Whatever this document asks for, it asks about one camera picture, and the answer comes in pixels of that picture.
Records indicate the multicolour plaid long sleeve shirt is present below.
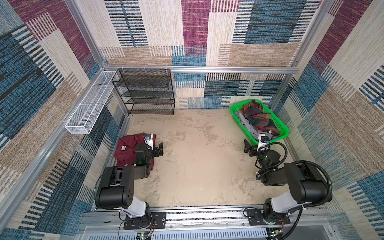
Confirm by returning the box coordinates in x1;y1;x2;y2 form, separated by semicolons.
238;100;281;138

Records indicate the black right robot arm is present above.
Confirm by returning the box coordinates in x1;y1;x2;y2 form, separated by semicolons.
244;140;333;225

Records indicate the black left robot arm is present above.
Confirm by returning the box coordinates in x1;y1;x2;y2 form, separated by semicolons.
95;143;164;230

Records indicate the grey shirt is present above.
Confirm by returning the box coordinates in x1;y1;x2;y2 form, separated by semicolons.
235;111;275;140

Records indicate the green plastic laundry basket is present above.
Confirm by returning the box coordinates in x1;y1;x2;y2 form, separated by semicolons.
230;100;290;145

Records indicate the folded maroon shirt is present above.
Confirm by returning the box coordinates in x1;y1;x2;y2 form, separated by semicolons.
114;133;156;167

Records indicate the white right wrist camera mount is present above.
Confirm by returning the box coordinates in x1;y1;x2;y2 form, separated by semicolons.
257;134;269;152

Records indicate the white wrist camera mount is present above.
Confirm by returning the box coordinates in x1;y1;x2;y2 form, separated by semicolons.
144;133;155;150
257;134;269;152

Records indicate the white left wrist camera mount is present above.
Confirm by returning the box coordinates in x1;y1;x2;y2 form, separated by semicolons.
144;133;155;150

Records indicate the black wire mesh shelf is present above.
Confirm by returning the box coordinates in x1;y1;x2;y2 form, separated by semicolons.
112;69;176;115

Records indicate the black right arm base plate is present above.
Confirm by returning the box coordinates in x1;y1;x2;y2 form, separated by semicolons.
243;207;291;226

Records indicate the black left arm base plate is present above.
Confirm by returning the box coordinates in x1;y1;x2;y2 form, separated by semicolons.
123;212;167;230

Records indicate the white wire mesh tray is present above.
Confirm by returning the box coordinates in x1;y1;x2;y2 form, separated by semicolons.
65;71;118;135

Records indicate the aluminium front rail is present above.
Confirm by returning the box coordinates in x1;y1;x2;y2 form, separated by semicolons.
74;205;343;240

